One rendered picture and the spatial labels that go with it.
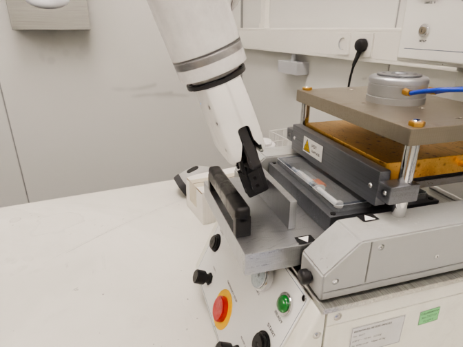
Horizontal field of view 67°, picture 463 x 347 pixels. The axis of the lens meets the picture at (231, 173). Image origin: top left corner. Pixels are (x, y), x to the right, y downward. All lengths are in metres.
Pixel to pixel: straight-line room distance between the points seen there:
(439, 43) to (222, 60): 0.41
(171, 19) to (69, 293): 0.54
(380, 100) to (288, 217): 0.21
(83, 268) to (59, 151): 1.24
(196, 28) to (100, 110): 1.57
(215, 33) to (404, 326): 0.41
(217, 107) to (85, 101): 1.56
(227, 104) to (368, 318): 0.30
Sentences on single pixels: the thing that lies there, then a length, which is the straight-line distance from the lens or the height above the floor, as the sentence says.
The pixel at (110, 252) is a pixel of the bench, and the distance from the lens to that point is 0.84.
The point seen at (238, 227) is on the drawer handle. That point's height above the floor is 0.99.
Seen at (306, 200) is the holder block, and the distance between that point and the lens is 0.49.
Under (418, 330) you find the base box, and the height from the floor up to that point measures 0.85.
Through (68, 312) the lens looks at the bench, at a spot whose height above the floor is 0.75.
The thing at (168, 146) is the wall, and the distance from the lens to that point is 2.04.
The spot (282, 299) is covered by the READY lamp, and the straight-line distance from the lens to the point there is 0.46.
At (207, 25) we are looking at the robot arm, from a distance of 0.39.
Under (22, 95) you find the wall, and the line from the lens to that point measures 1.93.
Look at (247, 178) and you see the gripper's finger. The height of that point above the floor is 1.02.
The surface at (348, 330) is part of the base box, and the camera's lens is 0.47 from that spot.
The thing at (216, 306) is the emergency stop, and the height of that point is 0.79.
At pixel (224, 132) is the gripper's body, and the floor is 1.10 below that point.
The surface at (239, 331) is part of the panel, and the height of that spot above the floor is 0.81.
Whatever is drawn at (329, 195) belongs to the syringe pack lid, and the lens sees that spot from 0.48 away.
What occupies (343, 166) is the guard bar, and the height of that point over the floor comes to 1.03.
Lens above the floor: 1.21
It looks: 22 degrees down
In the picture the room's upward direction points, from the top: straight up
